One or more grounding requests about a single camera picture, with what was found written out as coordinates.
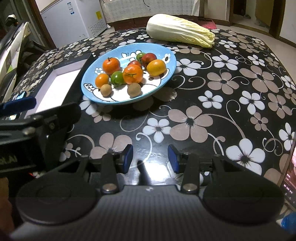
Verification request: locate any brown kiwi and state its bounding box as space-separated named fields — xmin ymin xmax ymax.
xmin=100 ymin=84 xmax=112 ymax=97
xmin=127 ymin=83 xmax=142 ymax=97

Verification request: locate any green apple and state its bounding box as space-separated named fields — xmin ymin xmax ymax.
xmin=111 ymin=71 xmax=125 ymax=87

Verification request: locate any yellow orange back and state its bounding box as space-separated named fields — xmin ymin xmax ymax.
xmin=147 ymin=59 xmax=167 ymax=76

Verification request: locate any orange with stem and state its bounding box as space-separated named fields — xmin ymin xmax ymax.
xmin=102 ymin=58 xmax=120 ymax=75

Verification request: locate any small green fruit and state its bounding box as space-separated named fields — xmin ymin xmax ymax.
xmin=136 ymin=52 xmax=146 ymax=62

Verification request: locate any red apple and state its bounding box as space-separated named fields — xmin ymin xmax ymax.
xmin=141 ymin=53 xmax=157 ymax=68

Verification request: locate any small red tomato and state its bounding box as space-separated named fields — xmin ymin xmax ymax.
xmin=128 ymin=60 xmax=142 ymax=67

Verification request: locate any black white shallow tray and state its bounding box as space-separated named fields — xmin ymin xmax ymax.
xmin=5 ymin=54 xmax=95 ymax=121

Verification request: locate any black white scooter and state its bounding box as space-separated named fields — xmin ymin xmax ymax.
xmin=0 ymin=14 xmax=47 ymax=103

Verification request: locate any floral black tablecloth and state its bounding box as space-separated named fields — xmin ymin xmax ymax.
xmin=14 ymin=27 xmax=296 ymax=186

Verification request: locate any white chest freezer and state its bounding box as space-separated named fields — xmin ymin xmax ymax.
xmin=41 ymin=0 xmax=107 ymax=47

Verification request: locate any blue tiger plate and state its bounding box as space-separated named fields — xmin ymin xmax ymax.
xmin=81 ymin=43 xmax=177 ymax=105

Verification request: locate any blue plastic bag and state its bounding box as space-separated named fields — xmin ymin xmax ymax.
xmin=281 ymin=212 xmax=296 ymax=235

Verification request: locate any covered low cabinet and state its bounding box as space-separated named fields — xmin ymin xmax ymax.
xmin=100 ymin=0 xmax=205 ymax=30

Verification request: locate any napa cabbage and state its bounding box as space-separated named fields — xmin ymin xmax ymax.
xmin=146 ymin=14 xmax=215 ymax=48

